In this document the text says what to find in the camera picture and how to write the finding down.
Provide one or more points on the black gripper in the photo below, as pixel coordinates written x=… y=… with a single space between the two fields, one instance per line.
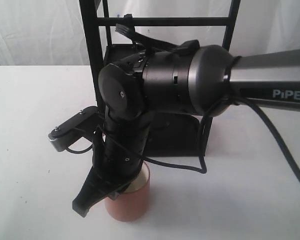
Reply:
x=118 y=147

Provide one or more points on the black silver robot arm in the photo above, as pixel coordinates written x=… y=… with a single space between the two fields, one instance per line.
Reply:
x=203 y=83

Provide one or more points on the black metal shelf rack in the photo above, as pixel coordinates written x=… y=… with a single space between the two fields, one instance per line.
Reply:
x=172 y=134

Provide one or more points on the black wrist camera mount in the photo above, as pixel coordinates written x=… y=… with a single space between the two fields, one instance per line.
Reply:
x=82 y=125

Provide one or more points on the terracotta ceramic mug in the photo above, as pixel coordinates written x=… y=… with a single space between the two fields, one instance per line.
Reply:
x=133 y=203

